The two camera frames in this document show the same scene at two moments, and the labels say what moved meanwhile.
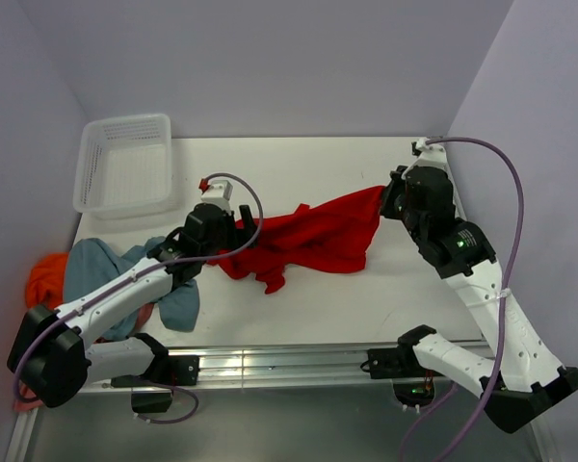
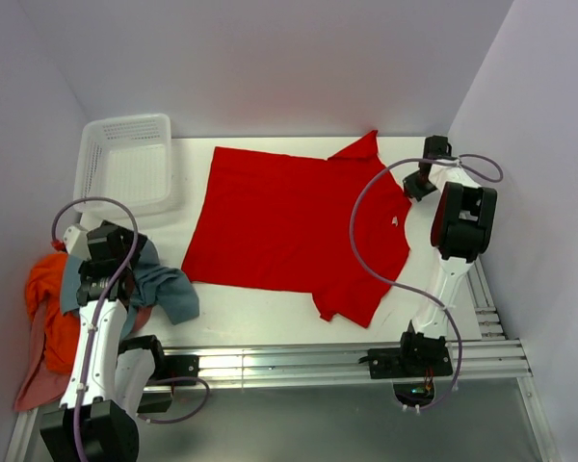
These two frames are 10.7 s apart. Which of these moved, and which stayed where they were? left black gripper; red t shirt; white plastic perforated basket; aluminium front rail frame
Moved: red t shirt; left black gripper
Stayed: aluminium front rail frame; white plastic perforated basket
